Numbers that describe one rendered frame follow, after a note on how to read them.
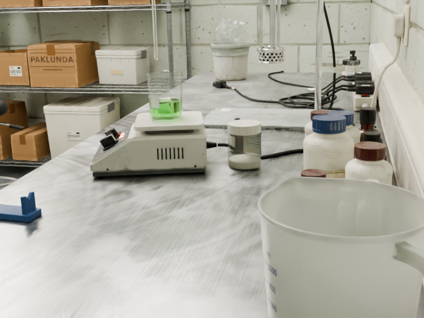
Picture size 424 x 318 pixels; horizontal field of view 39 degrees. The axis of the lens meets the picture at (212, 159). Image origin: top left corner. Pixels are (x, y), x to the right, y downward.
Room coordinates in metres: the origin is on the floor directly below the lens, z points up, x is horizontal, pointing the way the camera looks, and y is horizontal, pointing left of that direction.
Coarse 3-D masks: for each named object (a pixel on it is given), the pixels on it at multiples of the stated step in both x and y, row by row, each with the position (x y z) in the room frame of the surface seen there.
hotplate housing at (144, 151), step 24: (120, 144) 0.98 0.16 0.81; (144, 144) 0.98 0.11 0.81; (168, 144) 0.98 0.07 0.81; (192, 144) 0.99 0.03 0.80; (216, 144) 1.07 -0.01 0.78; (96, 168) 0.98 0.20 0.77; (120, 168) 0.98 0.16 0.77; (144, 168) 0.98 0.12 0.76; (168, 168) 0.99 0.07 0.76; (192, 168) 0.99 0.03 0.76
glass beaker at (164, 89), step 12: (156, 72) 1.08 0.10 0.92; (168, 72) 1.08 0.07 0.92; (180, 72) 1.06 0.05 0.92; (156, 84) 1.02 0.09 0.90; (168, 84) 1.02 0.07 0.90; (180, 84) 1.04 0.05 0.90; (156, 96) 1.02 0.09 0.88; (168, 96) 1.02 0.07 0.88; (180, 96) 1.04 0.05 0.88; (156, 108) 1.02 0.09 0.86; (168, 108) 1.02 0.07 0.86; (180, 108) 1.03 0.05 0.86; (156, 120) 1.02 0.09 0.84; (168, 120) 1.02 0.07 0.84
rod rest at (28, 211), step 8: (32, 192) 0.81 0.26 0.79; (24, 200) 0.79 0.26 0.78; (32, 200) 0.81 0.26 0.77; (0, 208) 0.82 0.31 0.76; (8, 208) 0.81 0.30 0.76; (16, 208) 0.81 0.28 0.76; (24, 208) 0.79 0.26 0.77; (32, 208) 0.80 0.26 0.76; (40, 208) 0.81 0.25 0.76; (0, 216) 0.80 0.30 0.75; (8, 216) 0.79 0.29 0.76; (16, 216) 0.79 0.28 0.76; (24, 216) 0.78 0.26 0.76; (32, 216) 0.79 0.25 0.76
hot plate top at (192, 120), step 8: (184, 112) 1.10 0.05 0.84; (192, 112) 1.09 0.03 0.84; (200, 112) 1.09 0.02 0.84; (136, 120) 1.04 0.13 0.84; (144, 120) 1.04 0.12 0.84; (184, 120) 1.03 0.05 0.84; (192, 120) 1.03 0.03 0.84; (200, 120) 1.03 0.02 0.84; (136, 128) 0.99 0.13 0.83; (144, 128) 0.99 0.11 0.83; (152, 128) 0.99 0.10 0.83; (160, 128) 0.99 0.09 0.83; (168, 128) 0.99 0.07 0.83; (176, 128) 0.99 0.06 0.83; (184, 128) 0.99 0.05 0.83; (192, 128) 0.99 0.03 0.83; (200, 128) 0.99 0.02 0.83
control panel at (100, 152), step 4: (128, 128) 1.09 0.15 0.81; (124, 132) 1.06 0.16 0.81; (128, 132) 1.04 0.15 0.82; (124, 136) 1.03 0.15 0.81; (120, 140) 1.02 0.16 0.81; (124, 140) 0.99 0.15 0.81; (100, 144) 1.09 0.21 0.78; (116, 144) 1.00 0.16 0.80; (100, 148) 1.05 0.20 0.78; (96, 152) 1.04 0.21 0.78; (100, 152) 1.02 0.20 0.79; (104, 152) 0.99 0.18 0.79; (96, 156) 1.00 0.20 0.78; (92, 160) 0.99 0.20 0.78
